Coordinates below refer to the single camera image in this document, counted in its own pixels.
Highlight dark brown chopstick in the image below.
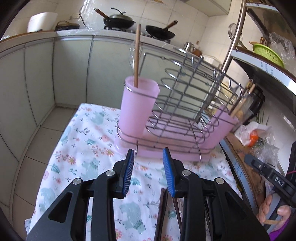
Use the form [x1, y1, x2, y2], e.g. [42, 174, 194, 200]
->
[154, 188, 169, 241]

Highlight clear plastic spoon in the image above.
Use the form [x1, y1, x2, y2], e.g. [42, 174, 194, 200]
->
[128, 46, 139, 74]

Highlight person's right hand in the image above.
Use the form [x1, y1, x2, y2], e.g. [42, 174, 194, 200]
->
[256, 195, 292, 231]

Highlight floral bear tablecloth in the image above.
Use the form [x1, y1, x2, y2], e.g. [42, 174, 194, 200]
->
[24, 102, 243, 241]

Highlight pink drip tray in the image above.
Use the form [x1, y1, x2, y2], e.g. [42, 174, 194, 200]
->
[115, 126, 219, 162]

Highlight pink right utensil cup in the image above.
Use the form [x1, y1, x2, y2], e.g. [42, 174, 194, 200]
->
[198, 106, 239, 152]

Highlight pink utensil cup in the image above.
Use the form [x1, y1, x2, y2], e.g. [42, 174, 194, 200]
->
[118, 76, 160, 143]
[198, 106, 239, 152]

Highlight black blender jar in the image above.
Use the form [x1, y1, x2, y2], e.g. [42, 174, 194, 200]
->
[240, 86, 265, 126]

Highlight green plastic basket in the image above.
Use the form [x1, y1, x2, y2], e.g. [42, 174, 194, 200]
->
[252, 42, 285, 68]

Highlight pink left utensil cup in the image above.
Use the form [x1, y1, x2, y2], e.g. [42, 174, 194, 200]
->
[118, 76, 160, 143]

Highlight small steel kettle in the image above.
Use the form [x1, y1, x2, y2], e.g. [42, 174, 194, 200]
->
[184, 42, 196, 53]

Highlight steel storage shelf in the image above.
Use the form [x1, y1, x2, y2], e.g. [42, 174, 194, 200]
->
[221, 1, 295, 95]

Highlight light wooden chopstick in cup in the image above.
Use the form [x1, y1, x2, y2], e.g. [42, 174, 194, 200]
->
[133, 24, 141, 88]

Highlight black frying pan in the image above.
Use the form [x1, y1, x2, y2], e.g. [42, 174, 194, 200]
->
[145, 20, 178, 40]

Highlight dark woven tray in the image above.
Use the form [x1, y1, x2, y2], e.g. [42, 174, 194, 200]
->
[55, 20, 80, 31]

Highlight white rice cooker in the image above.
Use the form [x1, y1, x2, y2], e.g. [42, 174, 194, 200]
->
[27, 12, 58, 33]

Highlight black wok with lid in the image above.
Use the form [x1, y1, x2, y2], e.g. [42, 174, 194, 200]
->
[94, 8, 135, 30]

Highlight chrome wire dish rack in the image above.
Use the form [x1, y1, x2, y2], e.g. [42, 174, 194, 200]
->
[116, 46, 244, 162]

